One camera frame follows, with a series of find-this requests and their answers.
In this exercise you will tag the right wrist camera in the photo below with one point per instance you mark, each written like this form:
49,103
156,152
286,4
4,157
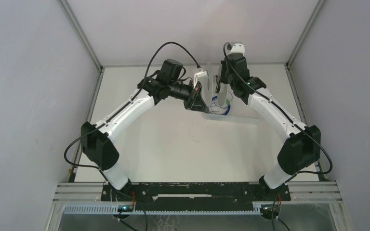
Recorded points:
235,47

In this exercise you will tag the white slotted cable duct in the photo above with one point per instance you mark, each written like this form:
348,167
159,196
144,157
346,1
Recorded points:
91,209

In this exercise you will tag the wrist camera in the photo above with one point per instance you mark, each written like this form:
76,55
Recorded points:
200,74
235,47

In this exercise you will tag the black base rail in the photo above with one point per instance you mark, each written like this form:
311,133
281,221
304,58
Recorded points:
194,195

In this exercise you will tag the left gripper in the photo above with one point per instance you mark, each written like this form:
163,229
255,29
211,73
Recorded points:
195,101

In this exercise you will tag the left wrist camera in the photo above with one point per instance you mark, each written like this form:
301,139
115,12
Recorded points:
200,74

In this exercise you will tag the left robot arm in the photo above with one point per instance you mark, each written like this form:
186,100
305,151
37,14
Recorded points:
98,141

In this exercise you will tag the white cable spool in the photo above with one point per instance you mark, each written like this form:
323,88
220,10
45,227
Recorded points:
214,86

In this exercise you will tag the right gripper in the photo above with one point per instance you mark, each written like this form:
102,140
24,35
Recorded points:
223,78

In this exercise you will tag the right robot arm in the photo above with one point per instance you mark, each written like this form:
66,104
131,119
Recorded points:
301,142

